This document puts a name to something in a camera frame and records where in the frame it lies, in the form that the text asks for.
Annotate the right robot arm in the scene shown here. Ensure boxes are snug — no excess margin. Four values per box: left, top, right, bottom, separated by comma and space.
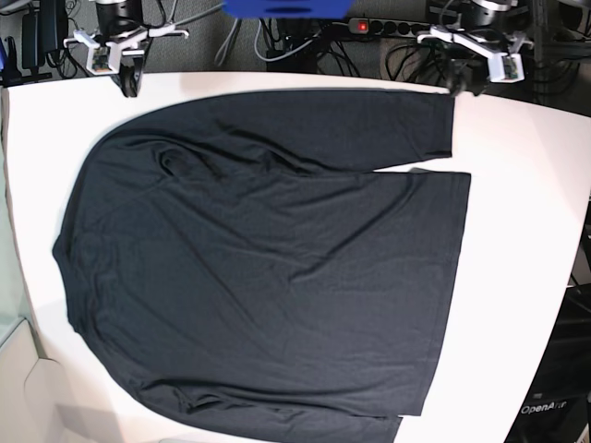
63, 1, 189, 98

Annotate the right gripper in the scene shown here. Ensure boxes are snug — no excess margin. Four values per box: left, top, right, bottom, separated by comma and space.
64, 25, 189, 98

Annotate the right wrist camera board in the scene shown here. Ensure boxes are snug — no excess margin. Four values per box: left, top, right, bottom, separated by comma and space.
87, 46, 112, 76

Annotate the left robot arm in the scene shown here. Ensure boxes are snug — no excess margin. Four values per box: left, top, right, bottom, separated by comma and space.
416, 1, 534, 97

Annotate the black power strip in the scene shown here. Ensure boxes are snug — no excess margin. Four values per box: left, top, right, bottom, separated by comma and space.
346, 18, 432, 39

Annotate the black OpenArm case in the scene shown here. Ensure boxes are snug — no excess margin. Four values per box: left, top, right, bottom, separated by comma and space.
505, 284, 590, 442

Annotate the black long-sleeve T-shirt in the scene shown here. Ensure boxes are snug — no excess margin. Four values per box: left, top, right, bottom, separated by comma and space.
53, 90, 471, 442

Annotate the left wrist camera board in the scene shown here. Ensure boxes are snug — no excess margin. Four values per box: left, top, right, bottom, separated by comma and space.
488, 53, 525, 84

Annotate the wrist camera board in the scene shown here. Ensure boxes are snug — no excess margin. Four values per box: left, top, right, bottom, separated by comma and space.
488, 53, 525, 84
87, 46, 112, 76

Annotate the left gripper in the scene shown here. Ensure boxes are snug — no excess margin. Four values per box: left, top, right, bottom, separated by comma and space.
416, 25, 534, 98

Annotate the grey cable bundle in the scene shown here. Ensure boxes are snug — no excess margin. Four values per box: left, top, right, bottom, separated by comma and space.
214, 18, 241, 66

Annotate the black stand left background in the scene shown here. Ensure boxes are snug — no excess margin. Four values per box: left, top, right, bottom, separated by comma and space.
1, 1, 68, 88

